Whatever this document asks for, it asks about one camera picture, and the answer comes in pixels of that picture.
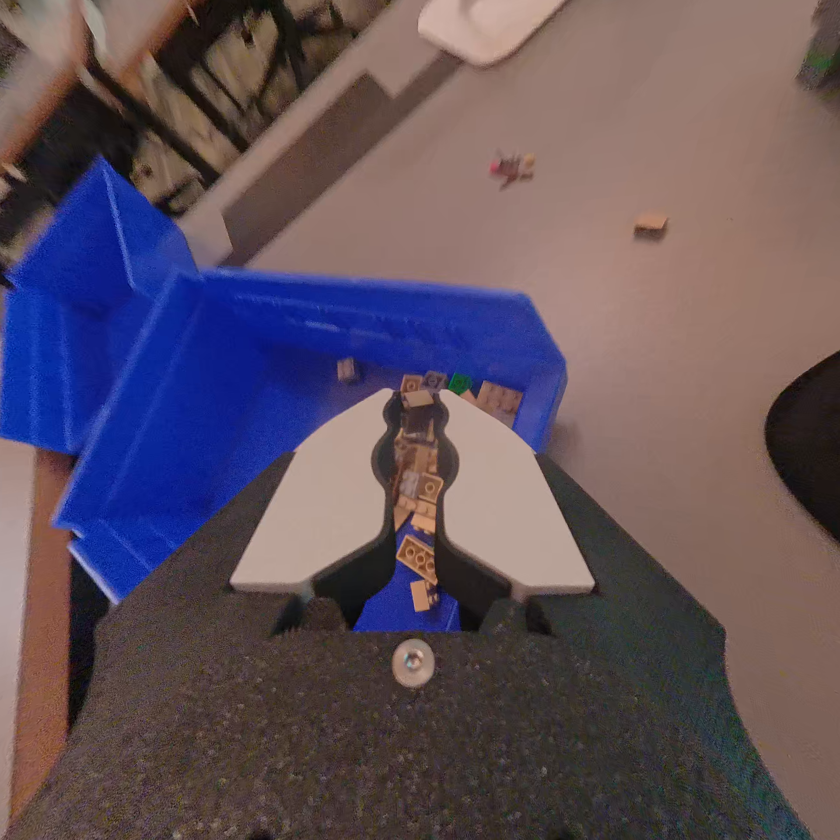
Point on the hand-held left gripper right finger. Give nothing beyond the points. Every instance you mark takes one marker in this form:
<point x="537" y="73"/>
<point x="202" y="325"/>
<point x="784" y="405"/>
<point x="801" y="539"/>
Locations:
<point x="512" y="525"/>

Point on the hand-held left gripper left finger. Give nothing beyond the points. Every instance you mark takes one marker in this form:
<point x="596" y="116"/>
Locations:
<point x="308" y="525"/>

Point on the small heap of toy bricks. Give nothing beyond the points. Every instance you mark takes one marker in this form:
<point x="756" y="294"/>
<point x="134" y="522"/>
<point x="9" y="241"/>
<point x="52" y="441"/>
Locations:
<point x="420" y="558"/>

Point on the blue plastic bin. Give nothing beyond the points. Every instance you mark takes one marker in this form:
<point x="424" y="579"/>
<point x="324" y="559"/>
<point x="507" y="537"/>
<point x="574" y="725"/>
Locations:
<point x="65" y="328"/>
<point x="229" y="426"/>

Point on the grey desk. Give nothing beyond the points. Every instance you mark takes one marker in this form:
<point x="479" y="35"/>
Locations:
<point x="656" y="361"/>

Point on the tan toy brick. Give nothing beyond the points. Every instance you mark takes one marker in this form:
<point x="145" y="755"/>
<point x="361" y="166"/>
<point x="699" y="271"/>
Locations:
<point x="348" y="369"/>
<point x="651" y="226"/>

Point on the white wood-edged table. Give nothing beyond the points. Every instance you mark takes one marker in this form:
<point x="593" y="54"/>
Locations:
<point x="46" y="590"/>

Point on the black quilted wrist pad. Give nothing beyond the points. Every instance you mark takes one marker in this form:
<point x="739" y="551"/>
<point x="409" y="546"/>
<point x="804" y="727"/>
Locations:
<point x="807" y="446"/>

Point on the white rounded board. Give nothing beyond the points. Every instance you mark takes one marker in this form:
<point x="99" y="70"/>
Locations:
<point x="485" y="19"/>

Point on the toy brick building model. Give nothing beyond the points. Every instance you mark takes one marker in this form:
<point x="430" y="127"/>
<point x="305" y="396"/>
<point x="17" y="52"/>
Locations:
<point x="820" y="52"/>

